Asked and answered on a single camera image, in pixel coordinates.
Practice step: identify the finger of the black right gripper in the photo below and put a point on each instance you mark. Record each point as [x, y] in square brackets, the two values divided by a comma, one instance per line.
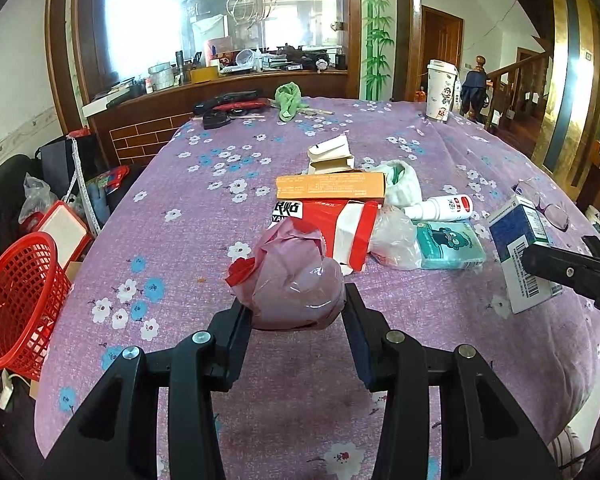
[579, 272]

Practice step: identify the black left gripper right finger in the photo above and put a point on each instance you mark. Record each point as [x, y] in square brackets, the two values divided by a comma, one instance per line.
[485, 433]

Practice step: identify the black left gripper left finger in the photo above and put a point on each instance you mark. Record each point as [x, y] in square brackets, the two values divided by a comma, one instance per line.
[113, 433]

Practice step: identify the blue white medicine carton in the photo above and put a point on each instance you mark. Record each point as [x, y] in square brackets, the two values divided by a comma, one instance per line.
[514, 227]

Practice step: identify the teal tissue packet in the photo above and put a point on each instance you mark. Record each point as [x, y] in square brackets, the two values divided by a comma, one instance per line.
[448, 245]

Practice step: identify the small white bottle red label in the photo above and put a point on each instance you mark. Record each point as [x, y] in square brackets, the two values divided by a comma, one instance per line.
[446, 208]

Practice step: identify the clear plastic bag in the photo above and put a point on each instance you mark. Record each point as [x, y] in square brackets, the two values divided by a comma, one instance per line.
[393, 242]

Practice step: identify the white bag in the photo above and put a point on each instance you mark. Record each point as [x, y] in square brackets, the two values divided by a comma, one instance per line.
[402, 188]

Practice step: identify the pink plastic bag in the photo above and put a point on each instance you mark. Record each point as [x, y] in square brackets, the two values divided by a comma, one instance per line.
[289, 283]

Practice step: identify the orange cardboard box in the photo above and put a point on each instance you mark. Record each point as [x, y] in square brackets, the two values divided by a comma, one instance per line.
[352, 185]

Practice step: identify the red white foot patch box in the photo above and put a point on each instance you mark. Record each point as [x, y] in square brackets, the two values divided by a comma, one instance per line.
[346, 226]

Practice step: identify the white medicine box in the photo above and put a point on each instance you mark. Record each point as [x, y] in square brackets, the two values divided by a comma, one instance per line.
[330, 156]

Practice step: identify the eyeglasses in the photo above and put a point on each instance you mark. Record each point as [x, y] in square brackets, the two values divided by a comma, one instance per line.
[555, 214]

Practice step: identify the red plastic basket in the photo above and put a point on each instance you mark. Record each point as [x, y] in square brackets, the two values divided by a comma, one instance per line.
[33, 289]

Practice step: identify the purple floral tablecloth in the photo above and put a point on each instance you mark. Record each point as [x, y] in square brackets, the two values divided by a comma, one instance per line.
[157, 273]

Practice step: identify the red framed white board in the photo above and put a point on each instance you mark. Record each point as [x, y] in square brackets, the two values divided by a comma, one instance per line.
[69, 232]

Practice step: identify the white patterned paper cup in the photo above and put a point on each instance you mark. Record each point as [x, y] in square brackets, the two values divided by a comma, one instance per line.
[441, 83]

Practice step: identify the brown wooden door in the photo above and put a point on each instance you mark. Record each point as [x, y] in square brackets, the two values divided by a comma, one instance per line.
[442, 40]

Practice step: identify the wooden brick-pattern counter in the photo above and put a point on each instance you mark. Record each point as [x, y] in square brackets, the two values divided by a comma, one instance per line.
[133, 131]

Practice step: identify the black red tool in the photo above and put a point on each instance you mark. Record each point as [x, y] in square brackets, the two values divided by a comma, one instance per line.
[230, 101]

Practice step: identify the green cloth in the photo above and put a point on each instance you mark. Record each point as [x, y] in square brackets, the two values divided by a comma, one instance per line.
[287, 99]

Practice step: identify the metal pot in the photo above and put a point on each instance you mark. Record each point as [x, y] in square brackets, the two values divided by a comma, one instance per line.
[161, 76]

